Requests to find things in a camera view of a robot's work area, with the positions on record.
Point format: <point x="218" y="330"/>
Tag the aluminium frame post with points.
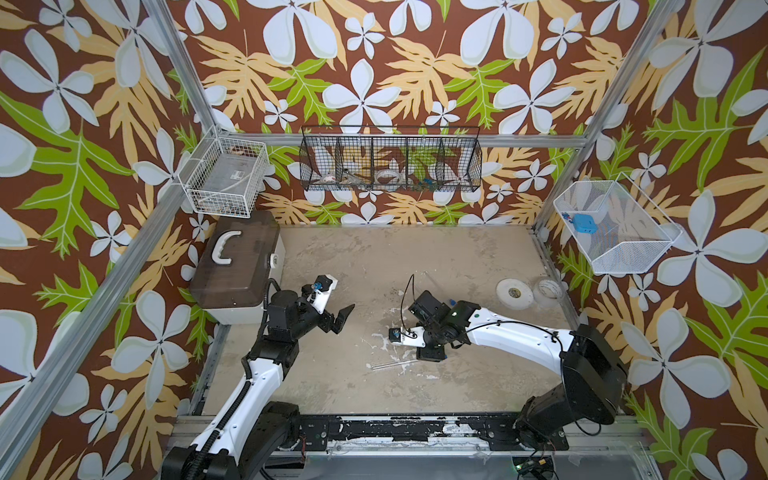
<point x="637" y="54"/>
<point x="159" y="11"/>

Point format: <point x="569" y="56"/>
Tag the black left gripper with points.
<point x="326" y="322"/>

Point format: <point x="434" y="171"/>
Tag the white wire basket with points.
<point x="224" y="174"/>
<point x="634" y="233"/>

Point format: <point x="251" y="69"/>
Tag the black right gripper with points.
<point x="427" y="355"/>

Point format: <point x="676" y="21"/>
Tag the blue object in basket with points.
<point x="584" y="224"/>

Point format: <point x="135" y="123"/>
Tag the aluminium frame post left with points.
<point x="159" y="11"/>

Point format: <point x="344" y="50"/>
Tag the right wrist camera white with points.
<point x="413" y="337"/>

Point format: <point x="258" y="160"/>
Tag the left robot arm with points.
<point x="251" y="426"/>

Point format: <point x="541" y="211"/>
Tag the black wire basket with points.
<point x="390" y="158"/>

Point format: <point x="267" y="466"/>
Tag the clear packing tape roll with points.
<point x="547" y="292"/>

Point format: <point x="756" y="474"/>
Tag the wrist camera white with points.
<point x="413" y="337"/>
<point x="320" y="292"/>

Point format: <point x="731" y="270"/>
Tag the white foam tape roll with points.
<point x="515" y="294"/>

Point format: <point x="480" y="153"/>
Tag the white wire basket left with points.
<point x="224" y="174"/>

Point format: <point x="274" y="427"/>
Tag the aluminium frame post right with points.
<point x="637" y="54"/>

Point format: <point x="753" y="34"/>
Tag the brown lid storage box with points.
<point x="238" y="260"/>

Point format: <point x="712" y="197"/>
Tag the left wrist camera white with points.
<point x="320" y="292"/>

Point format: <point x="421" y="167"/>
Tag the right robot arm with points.
<point x="592" y="376"/>

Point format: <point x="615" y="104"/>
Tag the white wire basket right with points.
<point x="634" y="233"/>

